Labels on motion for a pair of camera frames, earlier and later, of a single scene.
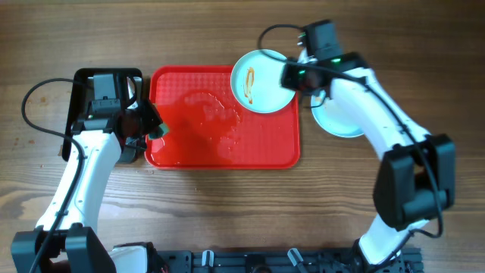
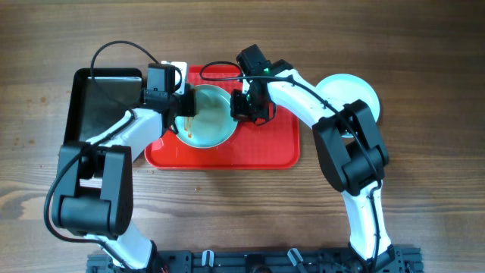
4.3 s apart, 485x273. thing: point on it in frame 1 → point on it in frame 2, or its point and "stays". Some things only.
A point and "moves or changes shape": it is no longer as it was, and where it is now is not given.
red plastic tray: x=209 y=129 stays
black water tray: x=129 y=93 stays
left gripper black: x=152 y=119 → x=187 y=98
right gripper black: x=287 y=78 → x=239 y=114
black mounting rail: x=281 y=262 stays
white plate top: x=256 y=83 moves or changes shape
